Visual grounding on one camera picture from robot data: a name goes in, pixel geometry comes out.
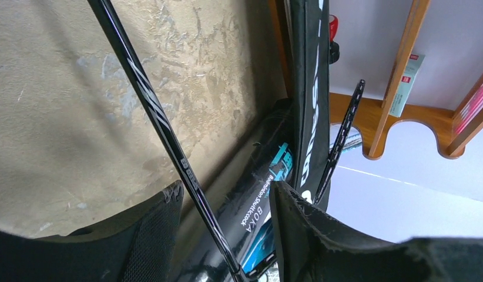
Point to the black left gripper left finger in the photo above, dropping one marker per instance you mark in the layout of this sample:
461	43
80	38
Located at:
136	244

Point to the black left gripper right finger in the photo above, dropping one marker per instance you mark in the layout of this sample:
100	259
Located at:
311	245

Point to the black badminton racket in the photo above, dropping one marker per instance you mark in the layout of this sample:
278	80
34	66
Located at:
113	29

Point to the black Crossway racket bag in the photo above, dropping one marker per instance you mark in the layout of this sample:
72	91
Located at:
310	46

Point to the black shuttlecock tube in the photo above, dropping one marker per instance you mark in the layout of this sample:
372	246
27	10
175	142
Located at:
239	198

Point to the blue racket on blue bag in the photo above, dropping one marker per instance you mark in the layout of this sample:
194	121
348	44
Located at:
340	141

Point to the wooden shelf rack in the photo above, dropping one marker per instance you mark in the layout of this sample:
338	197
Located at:
377	39

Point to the white green box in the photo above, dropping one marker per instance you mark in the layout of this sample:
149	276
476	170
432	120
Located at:
406	84

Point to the pink bar on shelf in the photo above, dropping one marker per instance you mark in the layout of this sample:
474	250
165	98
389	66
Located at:
469	111

